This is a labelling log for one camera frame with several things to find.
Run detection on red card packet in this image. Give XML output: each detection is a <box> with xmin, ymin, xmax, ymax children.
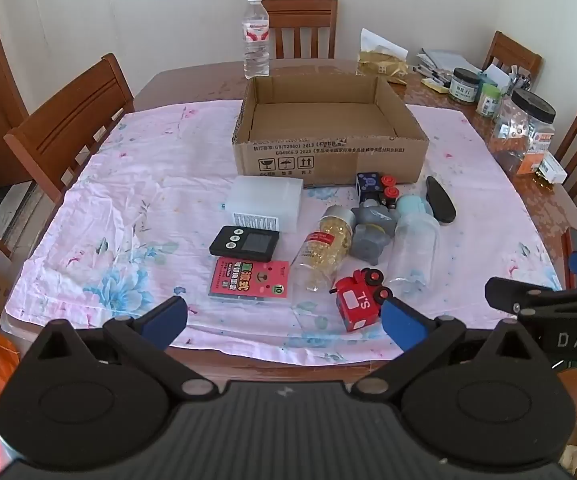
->
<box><xmin>208</xmin><ymin>257</ymin><xmax>289</xmax><ymax>302</ymax></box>

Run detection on large clear jar black lid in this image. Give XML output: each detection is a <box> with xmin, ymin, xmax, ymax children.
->
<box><xmin>488</xmin><ymin>89</ymin><xmax>556</xmax><ymax>173</ymax></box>

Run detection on glass jar dark lid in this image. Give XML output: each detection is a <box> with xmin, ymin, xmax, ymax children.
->
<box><xmin>449</xmin><ymin>68</ymin><xmax>481</xmax><ymax>105</ymax></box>

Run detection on small white medicine box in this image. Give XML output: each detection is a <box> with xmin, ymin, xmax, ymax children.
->
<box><xmin>535</xmin><ymin>155</ymin><xmax>567</xmax><ymax>184</ymax></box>

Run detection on black digital timer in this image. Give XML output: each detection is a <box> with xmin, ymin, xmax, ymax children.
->
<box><xmin>209</xmin><ymin>226</ymin><xmax>280</xmax><ymax>262</ymax></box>

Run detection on clear plastic bottle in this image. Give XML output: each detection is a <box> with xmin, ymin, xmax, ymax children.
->
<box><xmin>387</xmin><ymin>211</ymin><xmax>441</xmax><ymax>293</ymax></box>

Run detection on red toy fire truck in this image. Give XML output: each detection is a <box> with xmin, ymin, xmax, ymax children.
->
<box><xmin>335</xmin><ymin>268</ymin><xmax>394</xmax><ymax>333</ymax></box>

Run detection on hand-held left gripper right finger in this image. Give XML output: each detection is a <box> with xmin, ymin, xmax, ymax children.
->
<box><xmin>351</xmin><ymin>296</ymin><xmax>551</xmax><ymax>401</ymax></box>

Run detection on clear pen holder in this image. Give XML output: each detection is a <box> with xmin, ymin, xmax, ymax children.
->
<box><xmin>505</xmin><ymin>65</ymin><xmax>533</xmax><ymax>97</ymax></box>

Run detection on black oblong case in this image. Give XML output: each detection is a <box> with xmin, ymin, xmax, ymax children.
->
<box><xmin>425</xmin><ymin>176</ymin><xmax>456</xmax><ymax>224</ymax></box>

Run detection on gold capsule pill bottle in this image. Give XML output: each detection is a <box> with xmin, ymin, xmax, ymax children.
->
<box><xmin>291</xmin><ymin>205</ymin><xmax>358</xmax><ymax>293</ymax></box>

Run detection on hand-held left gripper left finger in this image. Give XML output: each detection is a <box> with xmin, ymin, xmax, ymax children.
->
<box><xmin>18</xmin><ymin>296</ymin><xmax>219</xmax><ymax>401</ymax></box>

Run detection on small jar green lid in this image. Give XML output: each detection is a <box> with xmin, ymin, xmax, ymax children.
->
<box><xmin>475</xmin><ymin>83</ymin><xmax>499</xmax><ymax>118</ymax></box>

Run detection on clear water bottle red label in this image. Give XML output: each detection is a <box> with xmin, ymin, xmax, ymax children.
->
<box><xmin>242</xmin><ymin>0</ymin><xmax>271</xmax><ymax>80</ymax></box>

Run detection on pink floral cloth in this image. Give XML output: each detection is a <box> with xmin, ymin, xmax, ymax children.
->
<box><xmin>1</xmin><ymin>102</ymin><xmax>564</xmax><ymax>361</ymax></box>

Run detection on light blue plastic object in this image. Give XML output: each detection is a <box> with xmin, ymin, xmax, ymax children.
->
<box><xmin>397</xmin><ymin>195</ymin><xmax>432</xmax><ymax>217</ymax></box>

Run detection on blue toy car red wheels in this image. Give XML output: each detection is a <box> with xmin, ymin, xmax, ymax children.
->
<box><xmin>355</xmin><ymin>172</ymin><xmax>401</xmax><ymax>211</ymax></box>

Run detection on cardboard box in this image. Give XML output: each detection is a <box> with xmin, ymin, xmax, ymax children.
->
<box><xmin>232</xmin><ymin>74</ymin><xmax>429</xmax><ymax>188</ymax></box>

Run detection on gold tissue pack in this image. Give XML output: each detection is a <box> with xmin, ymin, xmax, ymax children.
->
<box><xmin>357</xmin><ymin>28</ymin><xmax>410</xmax><ymax>84</ymax></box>

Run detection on stack of papers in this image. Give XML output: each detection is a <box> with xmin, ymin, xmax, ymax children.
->
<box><xmin>417</xmin><ymin>49</ymin><xmax>483</xmax><ymax>93</ymax></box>

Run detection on orange blister pack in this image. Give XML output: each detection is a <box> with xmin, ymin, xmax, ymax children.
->
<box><xmin>515</xmin><ymin>150</ymin><xmax>545</xmax><ymax>176</ymax></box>

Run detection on white translucent plastic box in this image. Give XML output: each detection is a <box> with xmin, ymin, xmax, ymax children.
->
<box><xmin>224</xmin><ymin>176</ymin><xmax>304</xmax><ymax>233</ymax></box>

